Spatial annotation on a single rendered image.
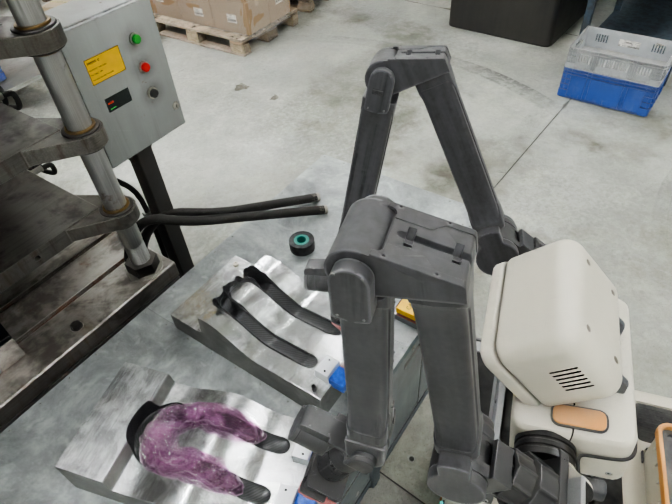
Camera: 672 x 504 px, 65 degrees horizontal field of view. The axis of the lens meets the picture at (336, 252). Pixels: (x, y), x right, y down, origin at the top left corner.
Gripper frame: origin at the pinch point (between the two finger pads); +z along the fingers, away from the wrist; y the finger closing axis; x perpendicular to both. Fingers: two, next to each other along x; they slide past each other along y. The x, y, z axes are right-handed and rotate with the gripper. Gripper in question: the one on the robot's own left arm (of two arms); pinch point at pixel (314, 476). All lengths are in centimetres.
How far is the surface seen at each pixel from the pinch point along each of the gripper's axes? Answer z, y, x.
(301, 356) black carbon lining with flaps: 16.6, -30.3, -8.7
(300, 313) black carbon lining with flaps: 19.1, -42.8, -13.0
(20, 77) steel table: 207, -241, -258
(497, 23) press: 76, -432, 40
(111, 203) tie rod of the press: 26, -51, -71
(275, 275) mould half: 19, -49, -23
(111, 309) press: 53, -36, -61
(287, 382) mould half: 17.2, -22.8, -9.2
